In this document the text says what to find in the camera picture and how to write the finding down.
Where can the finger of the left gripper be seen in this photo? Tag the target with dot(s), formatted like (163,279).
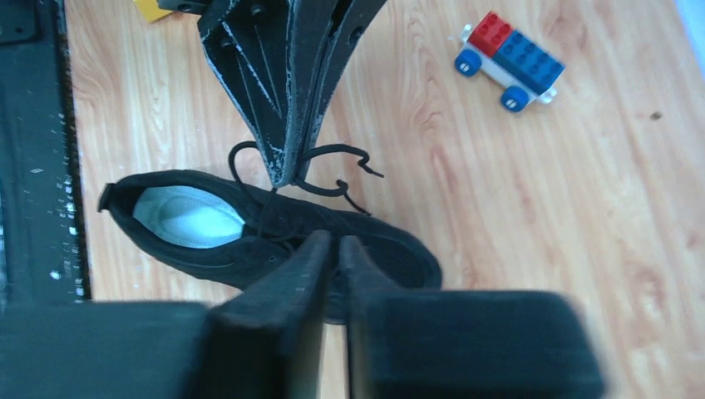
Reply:
(348,22)
(255,49)

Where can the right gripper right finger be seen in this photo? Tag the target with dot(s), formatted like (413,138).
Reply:
(430,343)

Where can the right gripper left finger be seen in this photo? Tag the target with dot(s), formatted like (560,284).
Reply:
(264,343)

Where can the black sneaker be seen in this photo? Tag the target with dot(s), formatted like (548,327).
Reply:
(235,234)

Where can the yellow toy block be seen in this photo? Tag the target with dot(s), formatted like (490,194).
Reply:
(150,10)

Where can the toy brick car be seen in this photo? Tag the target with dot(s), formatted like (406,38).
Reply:
(523,68)

